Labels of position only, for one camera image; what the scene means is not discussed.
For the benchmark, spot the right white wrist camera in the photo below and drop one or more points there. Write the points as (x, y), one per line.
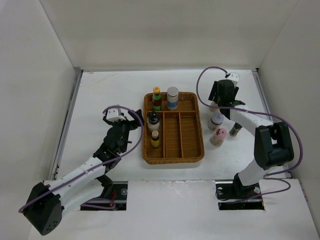
(233, 76)

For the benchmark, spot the pink lid spice jar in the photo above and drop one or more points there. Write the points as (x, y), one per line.
(218, 137)

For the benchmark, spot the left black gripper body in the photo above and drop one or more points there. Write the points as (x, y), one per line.
(125, 127)

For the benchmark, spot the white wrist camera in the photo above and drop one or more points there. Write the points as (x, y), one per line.
(113, 114)
(233, 76)

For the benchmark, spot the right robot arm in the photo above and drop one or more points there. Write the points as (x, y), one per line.
(272, 142)

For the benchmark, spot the small yellow bottle cork cap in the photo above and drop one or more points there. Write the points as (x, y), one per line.
(155, 139)

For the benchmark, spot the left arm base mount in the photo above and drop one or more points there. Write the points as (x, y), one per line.
(113, 197)

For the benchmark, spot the right aluminium table rail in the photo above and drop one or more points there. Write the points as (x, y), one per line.
(261, 92)

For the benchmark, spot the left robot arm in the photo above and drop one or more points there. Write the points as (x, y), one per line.
(48, 204)

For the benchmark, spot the spice jar white label lid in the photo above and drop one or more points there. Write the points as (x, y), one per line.
(215, 121)

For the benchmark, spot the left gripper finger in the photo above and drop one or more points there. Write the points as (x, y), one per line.
(106, 120)
(137, 119)

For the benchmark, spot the grinder jar grey lid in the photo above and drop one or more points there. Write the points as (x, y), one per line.
(214, 107)

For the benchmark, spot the silver lid blue label jar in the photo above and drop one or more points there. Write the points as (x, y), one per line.
(172, 98)

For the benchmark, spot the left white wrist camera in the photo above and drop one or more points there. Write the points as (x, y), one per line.
(113, 114)

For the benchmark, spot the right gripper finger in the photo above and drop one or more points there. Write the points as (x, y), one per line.
(235, 92)
(213, 91)

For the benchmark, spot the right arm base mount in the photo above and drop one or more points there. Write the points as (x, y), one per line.
(233, 198)

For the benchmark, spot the wicker divided tray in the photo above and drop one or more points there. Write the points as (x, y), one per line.
(180, 131)

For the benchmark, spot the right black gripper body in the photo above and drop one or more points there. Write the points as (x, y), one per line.
(219, 101)

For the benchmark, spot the left aluminium table rail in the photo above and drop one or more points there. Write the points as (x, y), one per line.
(68, 116)

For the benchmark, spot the small dark pepper shaker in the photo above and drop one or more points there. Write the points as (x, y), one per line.
(235, 129)

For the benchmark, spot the white powder jar black lid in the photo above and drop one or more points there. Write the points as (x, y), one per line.
(153, 121)

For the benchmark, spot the aluminium table rail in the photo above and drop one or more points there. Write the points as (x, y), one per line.
(68, 116)
(261, 92)

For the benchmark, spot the green sauce bottle yellow cap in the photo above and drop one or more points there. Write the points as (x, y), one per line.
(156, 99)

